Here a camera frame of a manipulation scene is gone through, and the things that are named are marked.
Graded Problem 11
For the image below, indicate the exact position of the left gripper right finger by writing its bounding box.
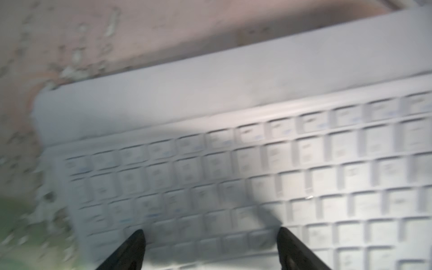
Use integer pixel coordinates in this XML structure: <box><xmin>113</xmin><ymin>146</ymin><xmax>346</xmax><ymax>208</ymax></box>
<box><xmin>276</xmin><ymin>227</ymin><xmax>331</xmax><ymax>270</ymax></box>

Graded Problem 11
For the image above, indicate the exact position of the white key keyboard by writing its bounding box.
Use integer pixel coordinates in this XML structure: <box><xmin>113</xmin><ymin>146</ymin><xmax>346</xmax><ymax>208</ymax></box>
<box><xmin>32</xmin><ymin>4</ymin><xmax>432</xmax><ymax>270</ymax></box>

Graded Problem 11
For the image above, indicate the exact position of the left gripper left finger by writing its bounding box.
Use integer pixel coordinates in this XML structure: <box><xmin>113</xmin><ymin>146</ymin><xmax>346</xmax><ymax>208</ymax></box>
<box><xmin>96</xmin><ymin>229</ymin><xmax>146</xmax><ymax>270</ymax></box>

